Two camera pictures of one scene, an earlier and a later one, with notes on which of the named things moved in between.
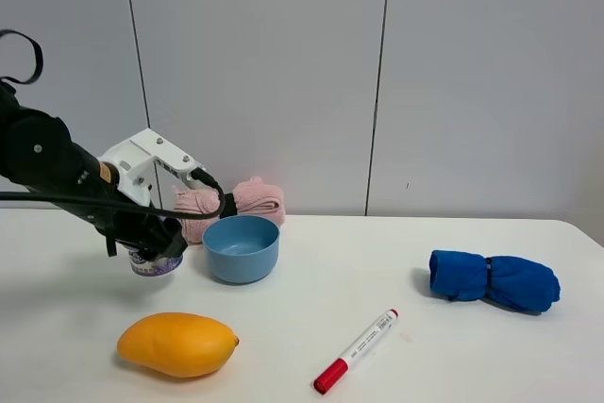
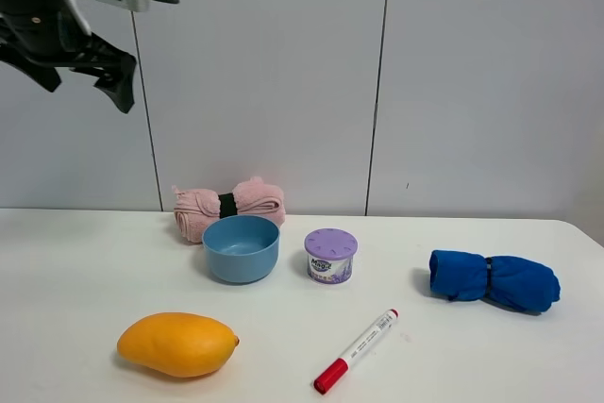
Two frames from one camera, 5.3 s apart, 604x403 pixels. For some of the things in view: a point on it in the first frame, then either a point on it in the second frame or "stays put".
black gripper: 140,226 → 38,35
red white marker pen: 343,362 stays put
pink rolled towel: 258,199 stays put
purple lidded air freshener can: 158,266 → 329,255
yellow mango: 177,344 stays put
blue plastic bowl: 243,249 stays put
